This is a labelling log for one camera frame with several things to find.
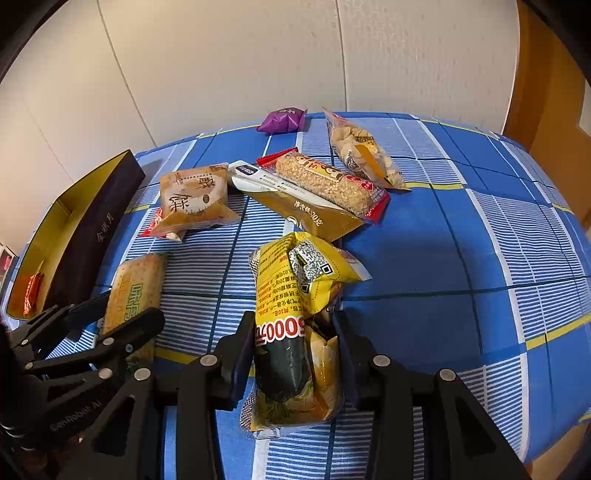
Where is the purple candy wrapper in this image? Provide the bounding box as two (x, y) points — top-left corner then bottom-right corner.
(256, 107), (308, 134)

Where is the tan pastry packet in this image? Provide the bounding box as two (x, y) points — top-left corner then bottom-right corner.
(140, 163), (240, 242)

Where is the dark gold-lined gift box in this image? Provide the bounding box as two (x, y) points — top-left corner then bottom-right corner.
(6, 150), (145, 321)

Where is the green-lettered cracker packet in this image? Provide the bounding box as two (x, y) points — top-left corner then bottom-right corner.
(100, 254), (167, 337)

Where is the clear orange-edged seed bag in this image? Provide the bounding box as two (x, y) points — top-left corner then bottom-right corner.
(322, 108), (409, 191)

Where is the white and gold sachet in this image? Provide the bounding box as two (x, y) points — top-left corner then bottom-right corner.
(228, 160), (363, 242)

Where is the small orange-red snack packet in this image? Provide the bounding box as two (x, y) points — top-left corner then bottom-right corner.
(23, 262), (44, 316)

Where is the red-ended rice bar packet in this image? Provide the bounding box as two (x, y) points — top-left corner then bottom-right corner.
(256, 148), (390, 223)

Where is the yellow black snack bag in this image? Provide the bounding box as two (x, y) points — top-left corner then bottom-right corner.
(240, 232), (372, 439)

